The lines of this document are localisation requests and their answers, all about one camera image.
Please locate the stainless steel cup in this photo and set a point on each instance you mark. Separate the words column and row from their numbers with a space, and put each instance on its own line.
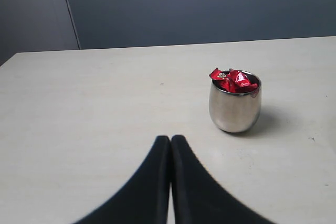
column 235, row 112

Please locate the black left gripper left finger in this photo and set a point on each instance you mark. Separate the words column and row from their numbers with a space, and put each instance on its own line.
column 145, row 196

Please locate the red candy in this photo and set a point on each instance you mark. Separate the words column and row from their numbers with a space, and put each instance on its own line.
column 237, row 82

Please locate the red candy sticking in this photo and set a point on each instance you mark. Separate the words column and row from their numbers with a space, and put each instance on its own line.
column 218, row 75

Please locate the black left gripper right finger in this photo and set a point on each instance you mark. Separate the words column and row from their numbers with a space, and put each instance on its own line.
column 198, row 197

